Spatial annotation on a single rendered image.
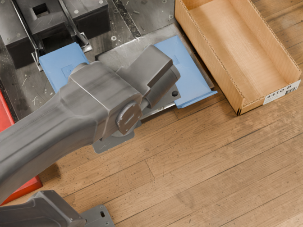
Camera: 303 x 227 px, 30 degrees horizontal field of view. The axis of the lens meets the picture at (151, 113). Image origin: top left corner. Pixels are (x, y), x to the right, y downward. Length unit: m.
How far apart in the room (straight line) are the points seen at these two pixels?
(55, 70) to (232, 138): 0.33
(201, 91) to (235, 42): 0.14
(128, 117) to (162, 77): 0.09
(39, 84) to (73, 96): 0.45
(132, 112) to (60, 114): 0.10
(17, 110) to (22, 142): 0.48
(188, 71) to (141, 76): 0.34
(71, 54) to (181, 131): 0.24
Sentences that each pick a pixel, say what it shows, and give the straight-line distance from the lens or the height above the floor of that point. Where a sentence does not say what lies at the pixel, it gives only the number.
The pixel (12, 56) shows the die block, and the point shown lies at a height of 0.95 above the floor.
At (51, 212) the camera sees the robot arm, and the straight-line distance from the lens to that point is 0.79.
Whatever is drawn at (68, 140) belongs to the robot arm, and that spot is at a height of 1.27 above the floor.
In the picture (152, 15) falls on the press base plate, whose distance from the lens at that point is 1.14.
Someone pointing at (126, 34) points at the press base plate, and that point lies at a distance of 1.12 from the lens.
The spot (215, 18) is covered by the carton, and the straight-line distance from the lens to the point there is 1.14.
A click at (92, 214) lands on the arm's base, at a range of 0.96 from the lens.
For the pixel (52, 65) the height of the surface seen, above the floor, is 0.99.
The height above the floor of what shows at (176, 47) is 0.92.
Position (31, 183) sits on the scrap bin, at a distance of 0.97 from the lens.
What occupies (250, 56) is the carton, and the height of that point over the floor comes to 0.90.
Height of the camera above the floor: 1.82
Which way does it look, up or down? 64 degrees down
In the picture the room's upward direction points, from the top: 1 degrees counter-clockwise
